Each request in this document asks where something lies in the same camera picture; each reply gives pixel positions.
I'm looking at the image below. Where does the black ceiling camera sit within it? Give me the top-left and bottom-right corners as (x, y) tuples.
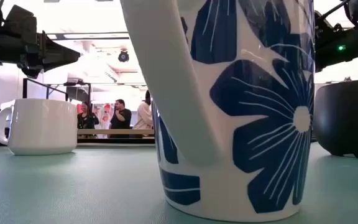
(117, 49), (130, 63)

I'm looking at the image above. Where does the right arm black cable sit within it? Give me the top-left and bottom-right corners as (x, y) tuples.
(320, 0), (352, 21)

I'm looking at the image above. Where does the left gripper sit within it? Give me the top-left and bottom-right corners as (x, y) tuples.
(0, 28), (81, 78)

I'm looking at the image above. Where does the person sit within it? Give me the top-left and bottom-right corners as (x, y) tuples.
(77, 101), (100, 130)
(109, 98), (132, 130)
(132, 90), (154, 130)

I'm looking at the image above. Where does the wide white blue-rimmed mug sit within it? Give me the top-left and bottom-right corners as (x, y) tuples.
(0, 98), (78, 156)

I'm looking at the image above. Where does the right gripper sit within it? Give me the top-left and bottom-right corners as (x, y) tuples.
(314, 12), (358, 73)

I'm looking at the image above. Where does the tall white blue-floral mug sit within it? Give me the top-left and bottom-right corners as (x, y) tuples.
(119, 0), (316, 223)

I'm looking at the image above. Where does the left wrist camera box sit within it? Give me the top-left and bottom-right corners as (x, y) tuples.
(3, 5), (39, 34)

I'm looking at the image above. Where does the round black mug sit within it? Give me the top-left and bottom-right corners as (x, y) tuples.
(312, 78), (358, 159)

